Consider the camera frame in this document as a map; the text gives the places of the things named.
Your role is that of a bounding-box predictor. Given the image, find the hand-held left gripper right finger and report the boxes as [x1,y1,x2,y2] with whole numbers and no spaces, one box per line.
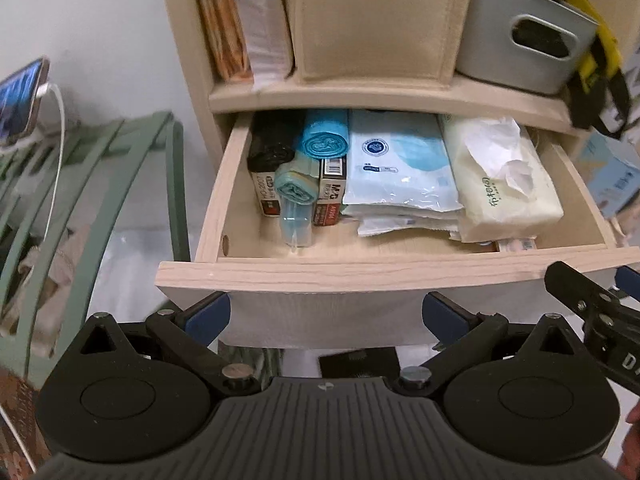
[395,291,588,395]

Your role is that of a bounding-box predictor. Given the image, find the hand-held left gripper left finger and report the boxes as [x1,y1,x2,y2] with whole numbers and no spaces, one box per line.
[65,290,261,395]

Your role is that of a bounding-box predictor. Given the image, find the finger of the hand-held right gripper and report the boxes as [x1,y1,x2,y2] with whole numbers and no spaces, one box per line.
[615,266,640,301]
[544,261,621,318]

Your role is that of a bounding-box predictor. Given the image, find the light blue mask packet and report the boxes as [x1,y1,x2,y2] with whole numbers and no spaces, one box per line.
[356,212,463,241]

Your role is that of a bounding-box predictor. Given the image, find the light wooden drawer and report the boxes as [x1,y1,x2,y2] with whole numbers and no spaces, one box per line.
[155,107,633,351]

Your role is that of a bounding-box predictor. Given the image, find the white tissue pack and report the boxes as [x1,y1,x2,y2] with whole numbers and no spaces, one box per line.
[440,115,566,245]

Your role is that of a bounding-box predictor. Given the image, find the blue white mask pack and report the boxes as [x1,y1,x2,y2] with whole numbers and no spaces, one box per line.
[342,109,463,218]

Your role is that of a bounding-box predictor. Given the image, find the grey-green garbage bag roll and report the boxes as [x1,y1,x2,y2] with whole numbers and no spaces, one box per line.
[273,161,321,206]

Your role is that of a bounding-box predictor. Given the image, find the black garbage bag roll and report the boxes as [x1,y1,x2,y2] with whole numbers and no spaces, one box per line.
[246,112,297,173]

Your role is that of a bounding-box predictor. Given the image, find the blue garbage bag roll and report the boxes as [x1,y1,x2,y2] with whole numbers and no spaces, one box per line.
[300,109,349,159]

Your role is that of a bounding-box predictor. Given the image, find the beige wooden shelf unit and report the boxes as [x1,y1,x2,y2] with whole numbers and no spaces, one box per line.
[157,0,640,171]

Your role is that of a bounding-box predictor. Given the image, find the blue-grey plastic basket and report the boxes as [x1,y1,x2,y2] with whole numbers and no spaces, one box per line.
[455,0,601,96]

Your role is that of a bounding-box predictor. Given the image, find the beige felt organizer box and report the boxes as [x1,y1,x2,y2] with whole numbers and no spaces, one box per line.
[280,0,476,86]

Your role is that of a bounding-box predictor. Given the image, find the person's right hand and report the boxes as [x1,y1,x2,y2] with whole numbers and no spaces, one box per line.
[622,402,640,466]

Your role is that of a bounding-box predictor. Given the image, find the small pink packet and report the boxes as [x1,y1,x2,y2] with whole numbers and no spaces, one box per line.
[495,237,541,253]

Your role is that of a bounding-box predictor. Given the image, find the light blue cardboard box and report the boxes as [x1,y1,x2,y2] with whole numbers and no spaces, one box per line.
[575,45,640,218]

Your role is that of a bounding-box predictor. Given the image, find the clear plastic tube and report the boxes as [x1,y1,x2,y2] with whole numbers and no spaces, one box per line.
[279,199,315,256]

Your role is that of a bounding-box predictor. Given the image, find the slim box with red label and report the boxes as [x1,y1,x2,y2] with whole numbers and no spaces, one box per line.
[250,162,281,217]

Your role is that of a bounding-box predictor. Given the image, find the green slatted rack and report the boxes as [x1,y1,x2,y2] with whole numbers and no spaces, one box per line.
[0,112,191,376]

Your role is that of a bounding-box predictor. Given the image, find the black and white slim box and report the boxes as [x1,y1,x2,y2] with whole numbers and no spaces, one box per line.
[312,156,348,227]

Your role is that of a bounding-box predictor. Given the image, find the patterned rug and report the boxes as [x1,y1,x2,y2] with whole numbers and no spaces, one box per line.
[0,365,51,480]

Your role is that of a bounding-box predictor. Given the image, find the smartphone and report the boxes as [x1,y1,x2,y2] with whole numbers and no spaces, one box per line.
[0,57,51,148]

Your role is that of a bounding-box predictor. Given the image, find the stack of padded envelopes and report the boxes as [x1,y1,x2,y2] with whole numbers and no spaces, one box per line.
[227,0,296,83]

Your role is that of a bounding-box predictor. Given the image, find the yellow black strap bag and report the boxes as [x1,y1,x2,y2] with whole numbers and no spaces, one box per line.
[530,0,633,128]

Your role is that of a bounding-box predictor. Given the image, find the white charging cable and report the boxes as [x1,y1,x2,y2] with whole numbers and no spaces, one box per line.
[35,82,68,241]

